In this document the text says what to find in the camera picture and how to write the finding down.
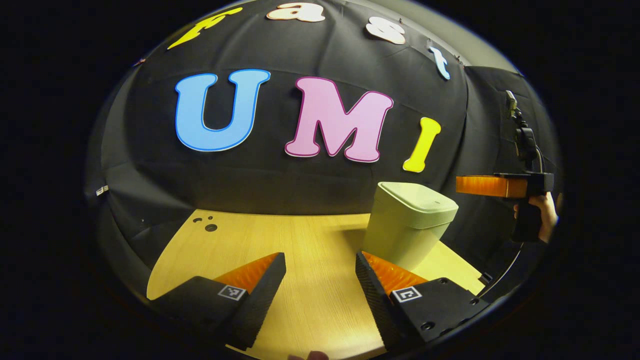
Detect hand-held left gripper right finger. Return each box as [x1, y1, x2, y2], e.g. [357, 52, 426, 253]
[355, 251, 491, 351]

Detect black backdrop cloth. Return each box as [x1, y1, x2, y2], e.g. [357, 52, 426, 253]
[85, 0, 561, 301]

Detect wooden desktop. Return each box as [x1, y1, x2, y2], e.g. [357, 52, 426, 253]
[146, 209, 486, 360]

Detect pale green desktop garbage bin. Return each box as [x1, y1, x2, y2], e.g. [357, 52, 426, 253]
[362, 181, 459, 272]

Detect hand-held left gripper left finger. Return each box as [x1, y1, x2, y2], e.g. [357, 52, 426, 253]
[149, 252, 287, 352]

